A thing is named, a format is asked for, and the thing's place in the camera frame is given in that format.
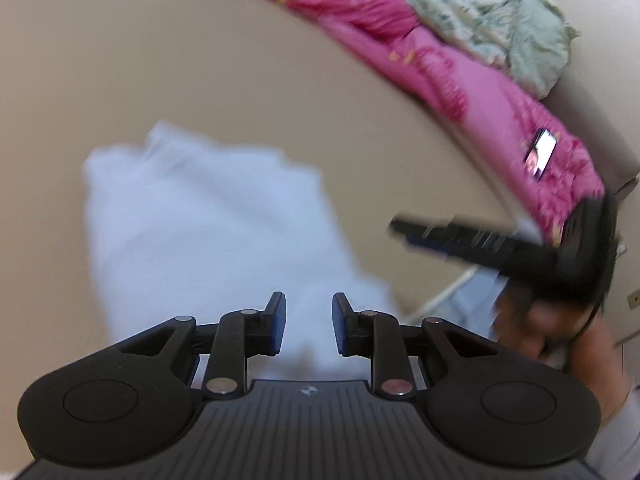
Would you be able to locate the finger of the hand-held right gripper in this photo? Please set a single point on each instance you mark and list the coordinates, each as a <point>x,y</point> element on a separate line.
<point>465,252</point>
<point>450,230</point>

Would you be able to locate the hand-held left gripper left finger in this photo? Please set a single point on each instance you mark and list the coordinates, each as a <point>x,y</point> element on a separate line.
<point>280,321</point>

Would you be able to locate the wall socket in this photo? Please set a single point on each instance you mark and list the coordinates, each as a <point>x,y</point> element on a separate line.
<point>634,300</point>

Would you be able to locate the light blue bedsheet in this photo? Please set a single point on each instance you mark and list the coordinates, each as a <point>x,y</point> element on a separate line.
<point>470,295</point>

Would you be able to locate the beige board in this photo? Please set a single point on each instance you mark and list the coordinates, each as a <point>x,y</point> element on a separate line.
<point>165,65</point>

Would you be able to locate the smartphone with lit screen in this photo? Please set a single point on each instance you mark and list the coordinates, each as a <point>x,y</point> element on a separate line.
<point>541,152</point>

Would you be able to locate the white long-sleeve shirt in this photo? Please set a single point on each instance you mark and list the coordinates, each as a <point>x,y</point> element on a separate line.
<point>210,230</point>

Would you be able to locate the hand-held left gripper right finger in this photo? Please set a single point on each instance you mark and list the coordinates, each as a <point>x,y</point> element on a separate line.
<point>338,324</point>

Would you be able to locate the person's right hand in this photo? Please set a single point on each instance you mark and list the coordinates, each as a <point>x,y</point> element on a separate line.
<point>530,325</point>

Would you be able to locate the person's right forearm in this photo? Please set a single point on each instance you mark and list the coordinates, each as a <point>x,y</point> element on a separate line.
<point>607,380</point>

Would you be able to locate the pale green floral cloth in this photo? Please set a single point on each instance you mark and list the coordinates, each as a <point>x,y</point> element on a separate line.
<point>500,15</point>

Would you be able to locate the pink floral blanket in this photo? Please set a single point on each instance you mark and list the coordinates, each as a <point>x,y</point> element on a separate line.
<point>440,70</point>

